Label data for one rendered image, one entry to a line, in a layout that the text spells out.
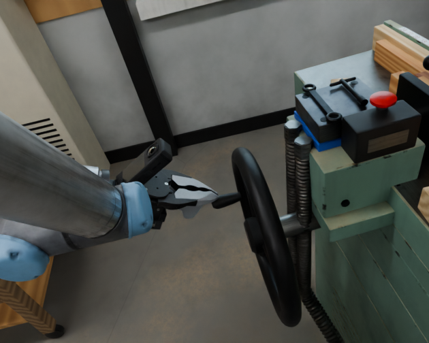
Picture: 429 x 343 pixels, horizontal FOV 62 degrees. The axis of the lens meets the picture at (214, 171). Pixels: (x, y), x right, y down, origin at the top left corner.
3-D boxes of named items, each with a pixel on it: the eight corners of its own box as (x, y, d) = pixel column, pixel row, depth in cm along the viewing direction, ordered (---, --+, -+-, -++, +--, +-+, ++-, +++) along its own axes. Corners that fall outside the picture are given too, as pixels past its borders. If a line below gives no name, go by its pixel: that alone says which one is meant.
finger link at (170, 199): (192, 194, 66) (146, 190, 63) (195, 188, 65) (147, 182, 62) (196, 213, 62) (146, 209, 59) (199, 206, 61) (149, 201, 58)
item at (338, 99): (293, 117, 54) (291, 85, 50) (363, 97, 54) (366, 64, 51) (331, 172, 44) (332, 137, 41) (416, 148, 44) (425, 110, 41)
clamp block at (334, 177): (288, 158, 61) (284, 114, 55) (363, 136, 61) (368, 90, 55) (324, 222, 50) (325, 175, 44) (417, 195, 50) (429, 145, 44)
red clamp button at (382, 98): (364, 100, 45) (365, 93, 44) (387, 94, 45) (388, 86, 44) (377, 112, 42) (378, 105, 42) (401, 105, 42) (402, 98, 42)
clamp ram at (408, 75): (355, 135, 57) (358, 84, 51) (400, 122, 57) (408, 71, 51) (386, 170, 50) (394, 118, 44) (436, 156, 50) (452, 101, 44)
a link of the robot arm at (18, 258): (52, 243, 44) (64, 177, 51) (-36, 264, 44) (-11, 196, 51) (82, 272, 49) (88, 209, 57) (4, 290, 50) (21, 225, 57)
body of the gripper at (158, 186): (160, 201, 70) (97, 195, 66) (171, 168, 66) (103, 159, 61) (163, 231, 65) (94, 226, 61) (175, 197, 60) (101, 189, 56)
